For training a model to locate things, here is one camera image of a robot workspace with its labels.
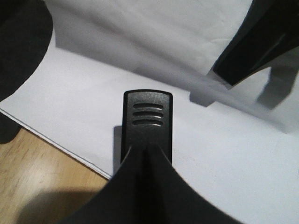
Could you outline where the wooden desk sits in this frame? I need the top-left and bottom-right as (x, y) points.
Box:
(0, 115), (107, 224)

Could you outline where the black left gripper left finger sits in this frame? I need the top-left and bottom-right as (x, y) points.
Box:
(0, 0), (53, 100)

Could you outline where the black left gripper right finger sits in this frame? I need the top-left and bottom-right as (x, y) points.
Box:
(62, 144), (237, 224)

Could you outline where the white paper sheet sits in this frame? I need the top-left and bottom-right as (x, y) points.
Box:
(0, 0), (299, 224)

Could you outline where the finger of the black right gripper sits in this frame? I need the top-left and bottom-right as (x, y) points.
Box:
(213, 0), (299, 86)

